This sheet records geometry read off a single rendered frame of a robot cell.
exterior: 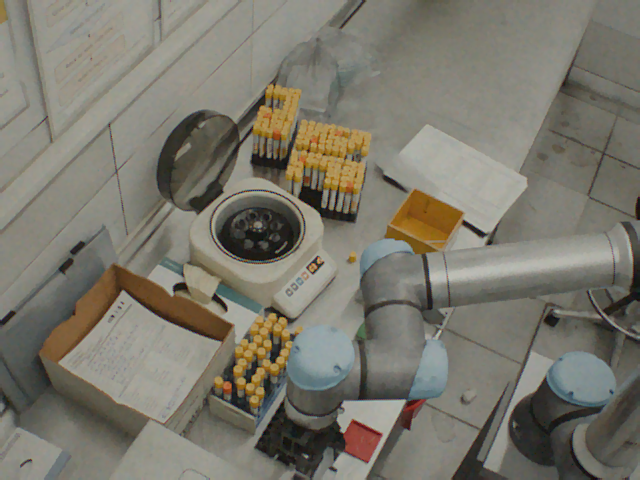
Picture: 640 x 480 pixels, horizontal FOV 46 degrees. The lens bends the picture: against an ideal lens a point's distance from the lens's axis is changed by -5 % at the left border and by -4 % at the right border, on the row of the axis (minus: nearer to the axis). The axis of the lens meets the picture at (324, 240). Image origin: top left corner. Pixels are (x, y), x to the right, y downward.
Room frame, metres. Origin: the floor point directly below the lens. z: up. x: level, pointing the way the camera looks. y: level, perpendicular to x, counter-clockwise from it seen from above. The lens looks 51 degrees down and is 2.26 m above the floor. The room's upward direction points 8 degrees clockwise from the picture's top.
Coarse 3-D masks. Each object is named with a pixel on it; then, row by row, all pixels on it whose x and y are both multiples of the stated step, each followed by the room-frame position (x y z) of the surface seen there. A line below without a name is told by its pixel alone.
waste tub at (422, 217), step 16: (416, 192) 1.21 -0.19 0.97; (400, 208) 1.15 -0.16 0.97; (416, 208) 1.21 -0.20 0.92; (432, 208) 1.19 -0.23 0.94; (448, 208) 1.18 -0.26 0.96; (400, 224) 1.18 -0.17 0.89; (416, 224) 1.19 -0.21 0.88; (432, 224) 1.19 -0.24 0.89; (448, 224) 1.18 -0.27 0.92; (416, 240) 1.07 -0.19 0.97; (432, 240) 1.15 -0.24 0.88; (448, 240) 1.08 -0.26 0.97
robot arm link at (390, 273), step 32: (384, 256) 0.63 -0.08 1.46; (416, 256) 0.64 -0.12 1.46; (448, 256) 0.64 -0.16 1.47; (480, 256) 0.64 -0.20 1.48; (512, 256) 0.64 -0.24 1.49; (544, 256) 0.64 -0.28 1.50; (576, 256) 0.64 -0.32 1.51; (608, 256) 0.64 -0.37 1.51; (384, 288) 0.59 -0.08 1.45; (416, 288) 0.59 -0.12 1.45; (448, 288) 0.60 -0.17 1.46; (480, 288) 0.60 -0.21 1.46; (512, 288) 0.60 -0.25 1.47; (544, 288) 0.61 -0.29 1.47; (576, 288) 0.62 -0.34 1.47
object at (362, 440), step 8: (352, 424) 0.67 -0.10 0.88; (360, 424) 0.67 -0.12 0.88; (344, 432) 0.65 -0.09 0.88; (352, 432) 0.65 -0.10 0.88; (360, 432) 0.65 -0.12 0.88; (368, 432) 0.66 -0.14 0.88; (376, 432) 0.66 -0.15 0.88; (352, 440) 0.64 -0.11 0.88; (360, 440) 0.64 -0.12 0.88; (368, 440) 0.64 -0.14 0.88; (376, 440) 0.64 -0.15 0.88; (344, 448) 0.61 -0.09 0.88; (352, 448) 0.62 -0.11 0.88; (360, 448) 0.62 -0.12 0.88; (368, 448) 0.62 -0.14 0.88; (376, 448) 0.63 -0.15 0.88; (360, 456) 0.60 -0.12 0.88; (368, 456) 0.61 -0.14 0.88
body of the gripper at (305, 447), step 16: (288, 416) 0.46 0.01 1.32; (288, 432) 0.43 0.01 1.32; (304, 432) 0.44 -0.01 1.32; (320, 432) 0.44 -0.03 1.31; (336, 432) 0.48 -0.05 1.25; (272, 448) 0.45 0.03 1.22; (288, 448) 0.43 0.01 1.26; (304, 448) 0.44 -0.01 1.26; (320, 448) 0.44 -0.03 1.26; (304, 464) 0.42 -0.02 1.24
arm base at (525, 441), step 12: (528, 396) 0.73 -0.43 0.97; (516, 408) 0.71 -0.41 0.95; (528, 408) 0.69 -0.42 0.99; (516, 420) 0.68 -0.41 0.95; (528, 420) 0.67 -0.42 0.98; (516, 432) 0.66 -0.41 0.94; (528, 432) 0.65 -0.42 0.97; (540, 432) 0.64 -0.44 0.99; (516, 444) 0.65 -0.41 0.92; (528, 444) 0.64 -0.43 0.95; (540, 444) 0.63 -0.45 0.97; (528, 456) 0.62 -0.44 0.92; (540, 456) 0.62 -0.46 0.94; (552, 456) 0.62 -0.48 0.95
